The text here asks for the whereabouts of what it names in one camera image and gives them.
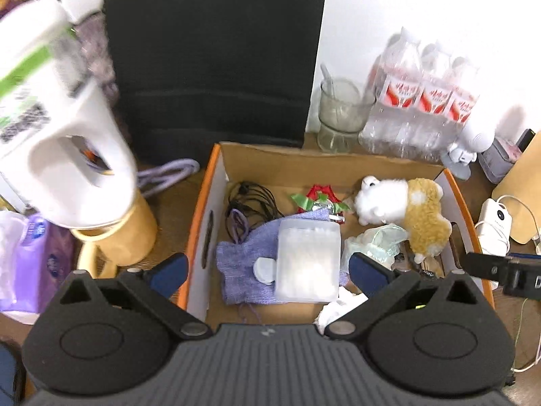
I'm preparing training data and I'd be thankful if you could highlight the white charger with cable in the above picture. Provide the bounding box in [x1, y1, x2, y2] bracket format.
[473, 195, 541, 258]

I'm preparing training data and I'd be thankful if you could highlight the yellow mug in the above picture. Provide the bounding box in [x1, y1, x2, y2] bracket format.
[69, 188, 158, 279]

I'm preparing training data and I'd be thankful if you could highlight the yellow and white plush toy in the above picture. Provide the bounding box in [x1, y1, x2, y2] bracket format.
[353, 175, 454, 265]

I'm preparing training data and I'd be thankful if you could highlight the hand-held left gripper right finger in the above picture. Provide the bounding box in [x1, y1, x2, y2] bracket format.
[325, 252, 491, 341]

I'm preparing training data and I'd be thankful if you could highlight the yellow thermos jug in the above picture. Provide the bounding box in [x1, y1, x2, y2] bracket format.
[491, 130, 541, 245]

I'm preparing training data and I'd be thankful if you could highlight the purple knitted pouch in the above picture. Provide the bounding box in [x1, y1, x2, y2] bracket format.
[216, 218, 350, 306]

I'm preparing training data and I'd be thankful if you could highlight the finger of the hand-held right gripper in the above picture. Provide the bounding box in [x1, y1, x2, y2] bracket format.
[462, 251, 521, 285]
[505, 252, 541, 268]

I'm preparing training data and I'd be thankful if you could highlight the clear glass cup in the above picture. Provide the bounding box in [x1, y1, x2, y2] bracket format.
[317, 63, 377, 154]

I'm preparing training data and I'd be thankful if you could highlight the white round speaker toy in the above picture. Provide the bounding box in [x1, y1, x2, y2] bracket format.
[441, 104, 530, 179]

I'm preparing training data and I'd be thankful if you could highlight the black chair back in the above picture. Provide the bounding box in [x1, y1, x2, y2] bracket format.
[102, 0, 330, 166]

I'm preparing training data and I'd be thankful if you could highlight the red green ribbon flower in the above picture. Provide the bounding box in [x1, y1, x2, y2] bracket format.
[290, 183, 352, 223]

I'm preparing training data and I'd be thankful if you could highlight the clear cotton swab box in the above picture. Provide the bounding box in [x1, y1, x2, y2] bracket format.
[253, 218, 343, 304]

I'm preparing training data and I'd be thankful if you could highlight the clear water bottle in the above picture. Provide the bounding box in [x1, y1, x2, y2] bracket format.
[406, 42, 452, 162]
[435, 56, 481, 165]
[358, 26, 424, 158]

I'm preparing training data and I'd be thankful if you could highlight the white crumpled paper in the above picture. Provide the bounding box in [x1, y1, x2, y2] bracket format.
[316, 288, 369, 336]

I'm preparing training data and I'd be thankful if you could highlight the white detergent bottle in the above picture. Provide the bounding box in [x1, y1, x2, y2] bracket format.
[0, 0, 138, 230]

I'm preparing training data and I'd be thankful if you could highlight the black earphone cable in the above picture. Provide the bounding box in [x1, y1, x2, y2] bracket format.
[225, 180, 285, 244]

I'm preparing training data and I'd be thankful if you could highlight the dark flat case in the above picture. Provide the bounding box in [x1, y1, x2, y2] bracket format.
[0, 340, 23, 406]

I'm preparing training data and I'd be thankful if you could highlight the red cardboard box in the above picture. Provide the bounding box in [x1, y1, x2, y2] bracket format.
[177, 141, 496, 327]

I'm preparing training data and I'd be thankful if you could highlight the grey small box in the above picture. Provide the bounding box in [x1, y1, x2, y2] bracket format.
[477, 128, 537, 185]

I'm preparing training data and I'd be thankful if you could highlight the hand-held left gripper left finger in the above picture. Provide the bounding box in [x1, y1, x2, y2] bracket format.
[57, 253, 212, 341]

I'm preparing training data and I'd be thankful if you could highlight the purple tissue pack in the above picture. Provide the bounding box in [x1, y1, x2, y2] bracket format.
[0, 210, 77, 314]

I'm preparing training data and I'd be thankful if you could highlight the iridescent plastic bag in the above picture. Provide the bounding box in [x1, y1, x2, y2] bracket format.
[342, 223, 409, 270]

